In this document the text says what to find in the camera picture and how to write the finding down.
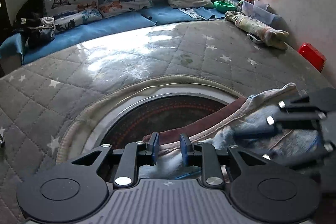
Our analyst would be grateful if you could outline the round black induction cooktop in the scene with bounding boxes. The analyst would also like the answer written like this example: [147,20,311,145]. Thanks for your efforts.
[97,94,228,149]

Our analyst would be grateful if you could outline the red plastic box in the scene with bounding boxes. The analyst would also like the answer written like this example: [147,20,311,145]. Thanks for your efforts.
[298,43,326,72]

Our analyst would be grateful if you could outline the folded yellow floral blanket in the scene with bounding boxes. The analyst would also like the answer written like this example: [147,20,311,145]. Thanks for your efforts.
[224,11,289,50]

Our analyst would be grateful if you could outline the clear plastic storage box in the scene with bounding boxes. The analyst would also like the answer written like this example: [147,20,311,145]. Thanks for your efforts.
[240,1,282,27]

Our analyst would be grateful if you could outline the grey quilted star table cover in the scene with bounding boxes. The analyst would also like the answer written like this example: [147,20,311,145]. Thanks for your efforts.
[1,20,329,223]

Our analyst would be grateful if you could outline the green plastic bowl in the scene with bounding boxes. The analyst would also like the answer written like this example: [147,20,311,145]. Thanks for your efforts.
[214,1,236,14]

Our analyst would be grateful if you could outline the long butterfly print cushion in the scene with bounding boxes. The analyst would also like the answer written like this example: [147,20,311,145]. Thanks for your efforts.
[44,0,102,33]

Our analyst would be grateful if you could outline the blue sofa bench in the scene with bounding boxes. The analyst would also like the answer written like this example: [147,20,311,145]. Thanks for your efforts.
[1,0,224,75]

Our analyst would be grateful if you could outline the black bag on sofa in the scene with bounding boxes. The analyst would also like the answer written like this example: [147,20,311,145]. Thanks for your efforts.
[13,0,55,51]

